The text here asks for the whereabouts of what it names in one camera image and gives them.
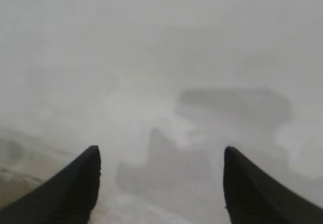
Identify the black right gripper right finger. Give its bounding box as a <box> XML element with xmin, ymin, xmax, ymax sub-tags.
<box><xmin>223</xmin><ymin>146</ymin><xmax>323</xmax><ymax>224</ymax></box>

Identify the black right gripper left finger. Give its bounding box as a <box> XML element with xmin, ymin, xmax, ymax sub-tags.
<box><xmin>0</xmin><ymin>145</ymin><xmax>102</xmax><ymax>224</ymax></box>

